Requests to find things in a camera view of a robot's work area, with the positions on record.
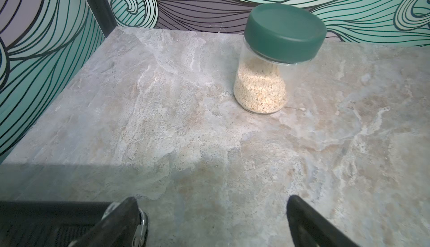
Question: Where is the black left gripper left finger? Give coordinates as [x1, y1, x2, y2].
[69, 197, 149, 247]

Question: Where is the black flat tray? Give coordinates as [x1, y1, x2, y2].
[1, 201, 111, 247]

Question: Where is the black corner frame post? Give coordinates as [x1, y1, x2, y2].
[86, 0, 117, 37]

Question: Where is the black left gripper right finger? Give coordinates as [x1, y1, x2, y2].
[286, 195, 357, 247]

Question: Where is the green-lidded oatmeal jar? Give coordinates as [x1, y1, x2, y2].
[234, 3, 327, 115]

